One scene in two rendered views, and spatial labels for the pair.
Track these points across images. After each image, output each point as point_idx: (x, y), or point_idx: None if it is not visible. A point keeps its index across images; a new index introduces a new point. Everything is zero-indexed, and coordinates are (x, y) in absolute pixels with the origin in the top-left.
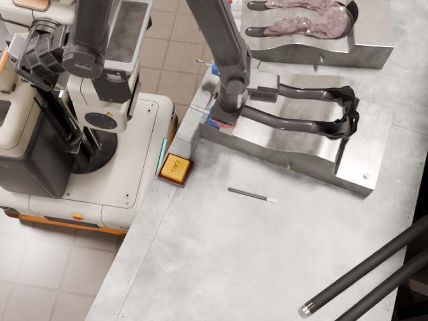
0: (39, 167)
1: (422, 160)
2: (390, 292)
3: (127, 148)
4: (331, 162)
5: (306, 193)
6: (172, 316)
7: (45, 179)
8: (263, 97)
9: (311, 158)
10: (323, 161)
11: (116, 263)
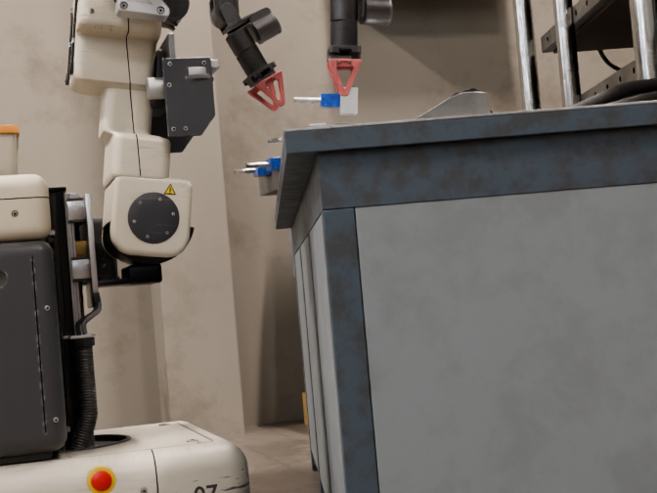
0: (56, 295)
1: None
2: (630, 102)
3: (152, 434)
4: (483, 96)
5: None
6: None
7: (57, 337)
8: (378, 4)
9: (459, 106)
10: (475, 100)
11: None
